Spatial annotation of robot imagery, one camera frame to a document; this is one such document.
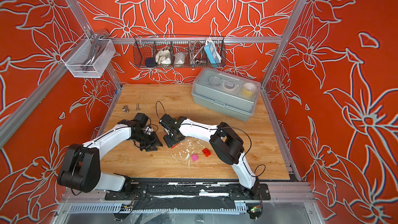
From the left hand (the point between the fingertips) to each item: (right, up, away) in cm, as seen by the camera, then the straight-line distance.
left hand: (161, 145), depth 84 cm
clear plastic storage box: (+39, +29, +4) cm, 49 cm away
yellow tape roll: (+49, +29, +2) cm, 57 cm away
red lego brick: (+25, -4, 0) cm, 25 cm away
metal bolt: (-22, +20, +23) cm, 37 cm away
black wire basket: (+7, +57, +17) cm, 60 cm away
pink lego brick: (+19, -7, -1) cm, 20 cm away
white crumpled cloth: (-1, +51, +8) cm, 52 cm away
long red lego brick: (+7, -1, +4) cm, 9 cm away
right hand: (+3, 0, +2) cm, 4 cm away
